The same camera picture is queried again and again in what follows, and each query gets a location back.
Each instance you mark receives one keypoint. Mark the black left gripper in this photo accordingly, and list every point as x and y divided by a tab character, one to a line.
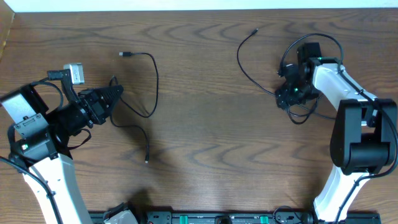
99	107

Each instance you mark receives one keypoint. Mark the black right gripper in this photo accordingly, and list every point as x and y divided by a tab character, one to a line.
283	97

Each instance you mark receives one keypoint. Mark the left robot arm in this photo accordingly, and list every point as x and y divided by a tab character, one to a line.
39	145

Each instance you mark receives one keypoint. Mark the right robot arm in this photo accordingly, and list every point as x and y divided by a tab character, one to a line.
363	143

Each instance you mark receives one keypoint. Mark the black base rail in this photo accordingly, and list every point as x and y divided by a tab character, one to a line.
282	215

